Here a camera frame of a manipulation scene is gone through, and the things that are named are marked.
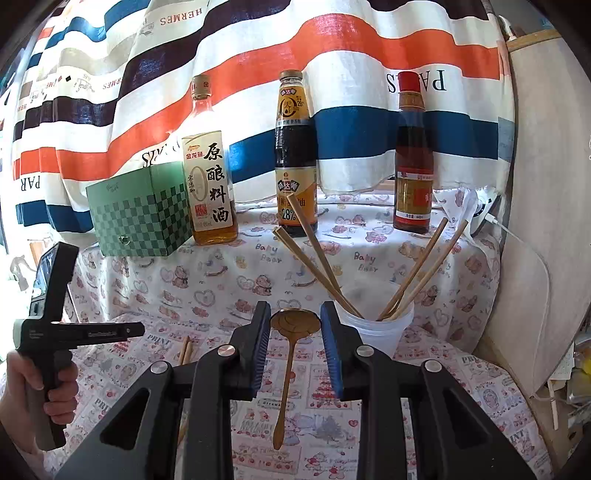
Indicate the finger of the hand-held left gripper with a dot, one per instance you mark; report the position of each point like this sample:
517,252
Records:
115,331

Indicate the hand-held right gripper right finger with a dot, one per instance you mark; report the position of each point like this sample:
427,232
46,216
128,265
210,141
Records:
330,350

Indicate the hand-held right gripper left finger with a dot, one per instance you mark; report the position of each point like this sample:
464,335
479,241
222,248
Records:
263,350

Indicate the gold spoon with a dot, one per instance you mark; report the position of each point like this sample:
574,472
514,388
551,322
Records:
295,325

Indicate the clear plastic cup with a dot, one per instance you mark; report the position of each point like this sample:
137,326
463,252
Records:
383,332

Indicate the wooden chopstick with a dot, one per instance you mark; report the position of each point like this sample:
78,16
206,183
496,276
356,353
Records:
304,264
181,351
318,270
431,265
316,247
418,263
186,349

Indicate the person's left hand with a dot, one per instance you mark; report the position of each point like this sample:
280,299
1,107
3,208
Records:
62,392

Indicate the red print tablecloth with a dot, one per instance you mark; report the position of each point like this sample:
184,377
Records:
323,424

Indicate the bear print cloth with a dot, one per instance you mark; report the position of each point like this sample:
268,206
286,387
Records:
231,277

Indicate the green checkered box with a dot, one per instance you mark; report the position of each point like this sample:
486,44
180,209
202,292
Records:
138,217

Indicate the cooking wine bottle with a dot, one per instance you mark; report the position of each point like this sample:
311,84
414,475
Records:
207,184

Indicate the white charger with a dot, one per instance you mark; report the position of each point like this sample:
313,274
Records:
487,207

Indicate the dark oyster sauce bottle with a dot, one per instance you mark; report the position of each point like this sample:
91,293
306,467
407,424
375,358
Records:
295,138

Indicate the red cap oil bottle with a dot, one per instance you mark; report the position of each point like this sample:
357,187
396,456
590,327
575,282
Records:
413,152

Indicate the light wooden board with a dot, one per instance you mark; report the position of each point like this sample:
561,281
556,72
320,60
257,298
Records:
540,138

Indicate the striped curtain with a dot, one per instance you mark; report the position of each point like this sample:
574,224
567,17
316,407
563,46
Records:
369,46

